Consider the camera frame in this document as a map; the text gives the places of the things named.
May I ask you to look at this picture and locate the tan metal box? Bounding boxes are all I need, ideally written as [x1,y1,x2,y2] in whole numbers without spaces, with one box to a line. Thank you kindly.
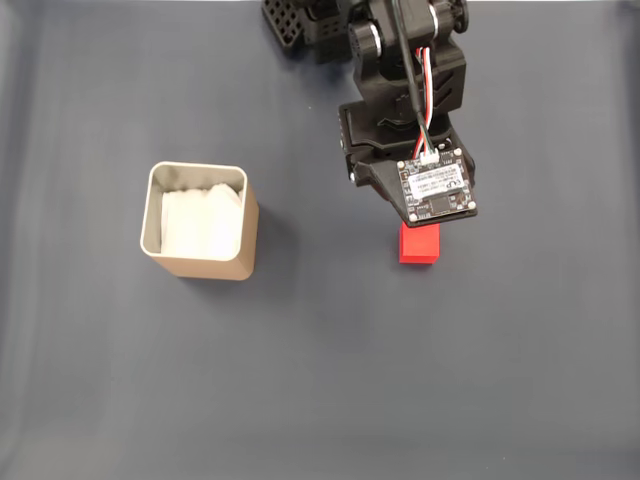
[139,160,260,282]

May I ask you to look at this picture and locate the dark blue-grey table mat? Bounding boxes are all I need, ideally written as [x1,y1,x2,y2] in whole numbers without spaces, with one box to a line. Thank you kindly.
[0,2,640,480]

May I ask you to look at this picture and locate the red cube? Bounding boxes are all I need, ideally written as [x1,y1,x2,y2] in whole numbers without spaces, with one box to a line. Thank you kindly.
[398,222,442,265]

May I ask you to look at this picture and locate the red white servo cable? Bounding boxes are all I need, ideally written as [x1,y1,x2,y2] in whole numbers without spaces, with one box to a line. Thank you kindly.
[415,45,437,126]

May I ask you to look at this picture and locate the camera circuit board with mount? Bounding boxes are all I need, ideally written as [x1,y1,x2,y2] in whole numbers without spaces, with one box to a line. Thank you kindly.
[354,147,480,230]

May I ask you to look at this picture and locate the black camera cable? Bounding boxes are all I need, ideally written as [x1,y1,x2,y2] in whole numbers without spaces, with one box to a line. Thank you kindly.
[389,0,444,166]

